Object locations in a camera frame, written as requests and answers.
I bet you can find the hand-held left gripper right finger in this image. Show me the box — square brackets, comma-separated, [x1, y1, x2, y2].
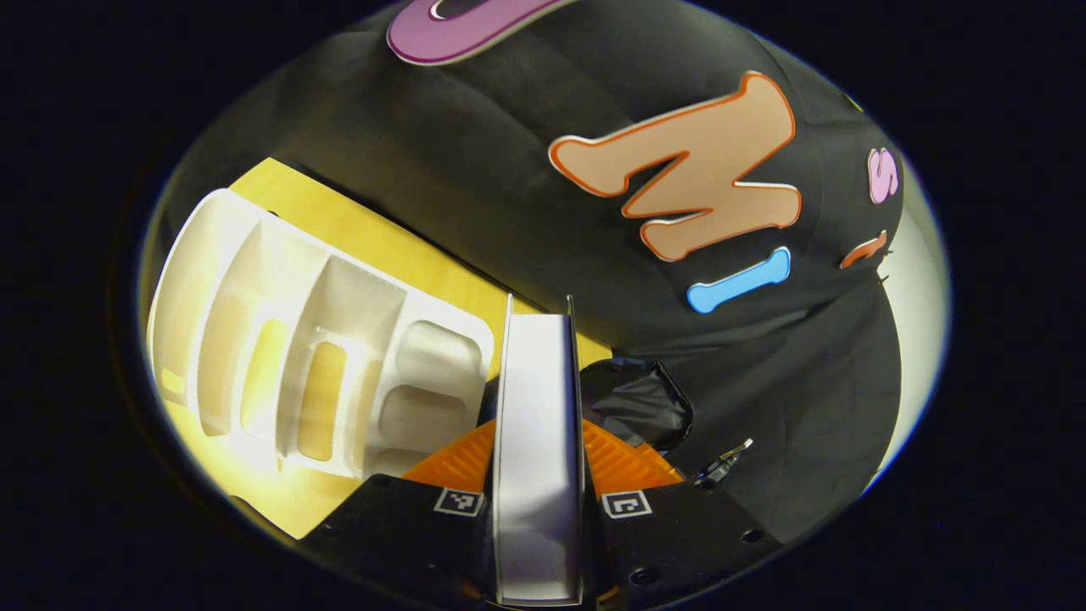
[581, 418, 787, 608]

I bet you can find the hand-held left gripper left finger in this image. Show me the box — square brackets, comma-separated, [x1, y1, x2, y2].
[301, 418, 501, 608]

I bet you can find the blue schoolbag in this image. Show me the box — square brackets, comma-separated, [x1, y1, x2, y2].
[581, 357, 696, 452]

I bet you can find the dark cover book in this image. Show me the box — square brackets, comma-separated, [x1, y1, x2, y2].
[492, 294, 587, 607]

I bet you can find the white bookshelf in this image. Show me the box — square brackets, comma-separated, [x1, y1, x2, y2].
[146, 188, 496, 481]

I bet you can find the black backdrop cloth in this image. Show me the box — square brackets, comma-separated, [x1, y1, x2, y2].
[165, 0, 904, 544]

